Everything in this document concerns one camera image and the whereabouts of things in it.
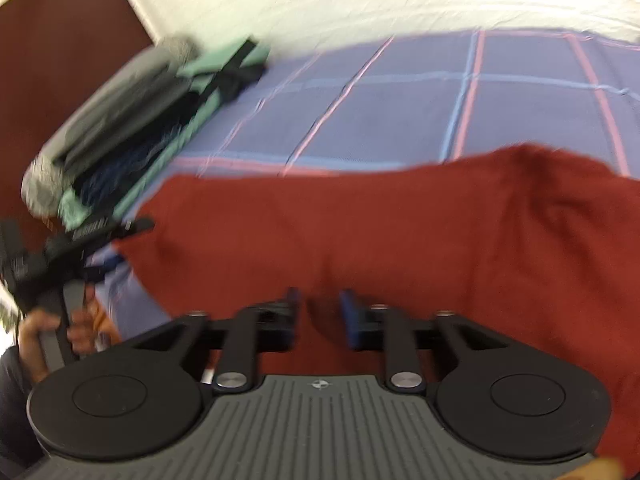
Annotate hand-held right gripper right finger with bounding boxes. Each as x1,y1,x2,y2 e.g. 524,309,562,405
340,289,518,392

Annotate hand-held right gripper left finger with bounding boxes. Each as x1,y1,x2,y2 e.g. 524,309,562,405
125,287,302,394

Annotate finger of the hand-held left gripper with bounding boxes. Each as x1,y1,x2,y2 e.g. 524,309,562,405
107,216,156,237
82,254,127,282

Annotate red pants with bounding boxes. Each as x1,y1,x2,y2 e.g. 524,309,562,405
112,142,640,471

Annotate person's left forearm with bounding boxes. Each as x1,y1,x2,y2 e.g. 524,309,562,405
0,347,48,467

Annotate person's left hand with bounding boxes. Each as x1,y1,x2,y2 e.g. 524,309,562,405
19,301,108,382

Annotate dark blue folded garment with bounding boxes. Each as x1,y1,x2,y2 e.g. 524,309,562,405
75,122,183,206

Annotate grey folded garment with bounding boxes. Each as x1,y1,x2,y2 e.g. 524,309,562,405
22,34,201,216

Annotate black cloth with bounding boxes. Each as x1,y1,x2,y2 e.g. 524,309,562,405
197,37,263,111

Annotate brown wooden headboard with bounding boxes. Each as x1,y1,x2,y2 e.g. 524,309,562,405
0,0,153,261

